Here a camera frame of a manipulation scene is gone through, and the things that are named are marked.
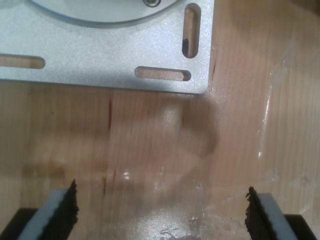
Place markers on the silver slotted mounting plate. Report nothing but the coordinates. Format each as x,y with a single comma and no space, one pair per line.
100,55

